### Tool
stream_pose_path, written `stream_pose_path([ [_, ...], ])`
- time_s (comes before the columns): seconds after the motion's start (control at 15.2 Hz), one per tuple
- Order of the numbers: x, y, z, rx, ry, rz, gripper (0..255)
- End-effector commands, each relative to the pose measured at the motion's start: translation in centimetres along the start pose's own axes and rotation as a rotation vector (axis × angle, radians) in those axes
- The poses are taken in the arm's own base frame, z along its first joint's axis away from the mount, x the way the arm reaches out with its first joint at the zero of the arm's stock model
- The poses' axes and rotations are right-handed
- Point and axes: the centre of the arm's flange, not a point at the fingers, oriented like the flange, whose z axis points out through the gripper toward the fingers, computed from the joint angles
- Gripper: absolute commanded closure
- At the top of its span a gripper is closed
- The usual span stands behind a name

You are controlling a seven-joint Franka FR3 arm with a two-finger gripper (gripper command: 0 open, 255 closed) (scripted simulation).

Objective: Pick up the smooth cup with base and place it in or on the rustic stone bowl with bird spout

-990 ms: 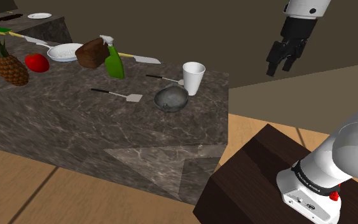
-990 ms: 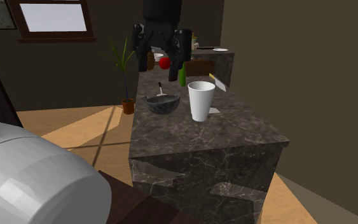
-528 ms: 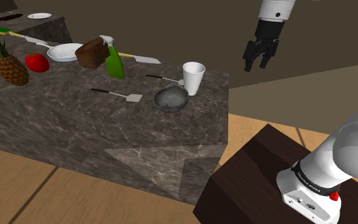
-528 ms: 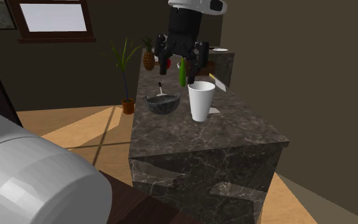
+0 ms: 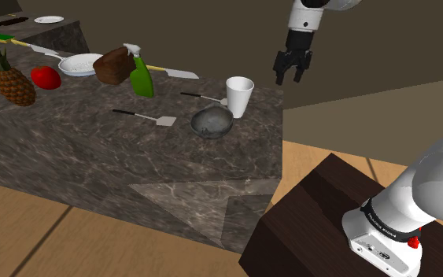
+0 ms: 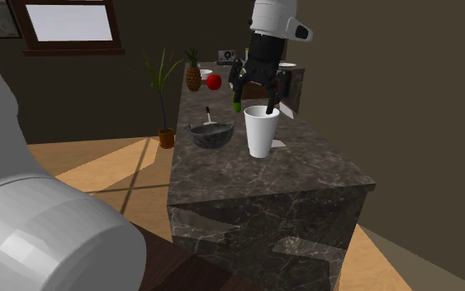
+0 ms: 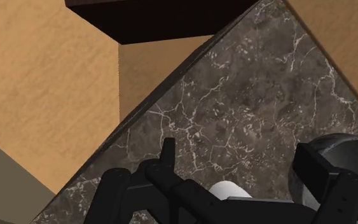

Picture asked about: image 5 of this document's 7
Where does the yellow-handled knife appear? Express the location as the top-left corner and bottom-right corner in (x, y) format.
(9, 38), (60, 57)
(145, 64), (201, 81)

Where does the grey bowl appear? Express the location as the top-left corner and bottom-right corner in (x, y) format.
(190, 105), (234, 140)

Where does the red tomato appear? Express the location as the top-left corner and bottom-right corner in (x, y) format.
(30, 65), (62, 91)

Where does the brown bread loaf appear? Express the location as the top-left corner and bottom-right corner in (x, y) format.
(91, 46), (138, 87)

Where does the white cup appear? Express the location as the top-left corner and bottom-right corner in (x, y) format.
(226, 76), (256, 120)

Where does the dark brown robot stand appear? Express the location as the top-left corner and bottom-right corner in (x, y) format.
(238, 152), (443, 277)

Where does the black-handled metal spatula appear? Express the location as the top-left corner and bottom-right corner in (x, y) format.
(112, 109), (178, 127)

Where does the black-handled metal spoon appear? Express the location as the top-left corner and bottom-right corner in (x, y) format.
(179, 90), (229, 107)

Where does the white plate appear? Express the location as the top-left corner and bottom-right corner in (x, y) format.
(33, 15), (65, 25)

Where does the green spray bottle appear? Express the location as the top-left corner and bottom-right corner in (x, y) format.
(122, 42), (155, 99)

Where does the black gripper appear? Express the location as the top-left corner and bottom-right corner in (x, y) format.
(272, 29), (316, 87)

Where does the white frying pan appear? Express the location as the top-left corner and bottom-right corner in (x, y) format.
(44, 52), (105, 78)

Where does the pineapple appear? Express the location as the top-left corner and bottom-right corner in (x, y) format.
(0, 33), (37, 108)

